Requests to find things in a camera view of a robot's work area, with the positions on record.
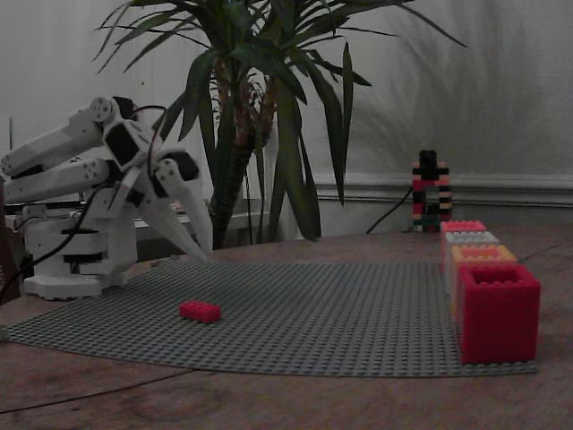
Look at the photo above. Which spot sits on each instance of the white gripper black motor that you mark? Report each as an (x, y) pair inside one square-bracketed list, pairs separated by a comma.
[(158, 189)]

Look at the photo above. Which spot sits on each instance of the small red brick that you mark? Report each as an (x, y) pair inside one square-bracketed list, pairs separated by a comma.
[(200, 311)]

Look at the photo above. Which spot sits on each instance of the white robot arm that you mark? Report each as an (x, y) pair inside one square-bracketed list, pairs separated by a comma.
[(53, 143)]

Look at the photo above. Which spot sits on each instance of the grey building baseplate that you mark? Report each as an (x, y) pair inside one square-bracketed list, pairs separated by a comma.
[(313, 313)]

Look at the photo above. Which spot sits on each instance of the multicolour brick tower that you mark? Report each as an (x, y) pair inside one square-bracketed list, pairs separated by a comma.
[(421, 197)]

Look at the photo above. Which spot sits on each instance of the grey brick box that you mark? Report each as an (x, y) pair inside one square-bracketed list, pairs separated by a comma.
[(447, 264)]

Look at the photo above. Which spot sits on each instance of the pink brick box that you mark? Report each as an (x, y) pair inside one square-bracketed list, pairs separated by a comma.
[(463, 225)]

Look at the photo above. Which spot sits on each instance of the orange brick box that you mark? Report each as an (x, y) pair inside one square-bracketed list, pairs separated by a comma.
[(455, 286)]

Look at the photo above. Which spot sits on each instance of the red brick box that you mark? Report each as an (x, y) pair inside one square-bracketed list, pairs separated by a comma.
[(499, 322)]

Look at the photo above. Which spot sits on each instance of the green palm houseplant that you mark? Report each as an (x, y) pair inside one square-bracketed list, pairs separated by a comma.
[(250, 89)]

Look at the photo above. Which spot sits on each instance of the small black camera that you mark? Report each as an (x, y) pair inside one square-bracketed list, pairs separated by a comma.
[(428, 158)]

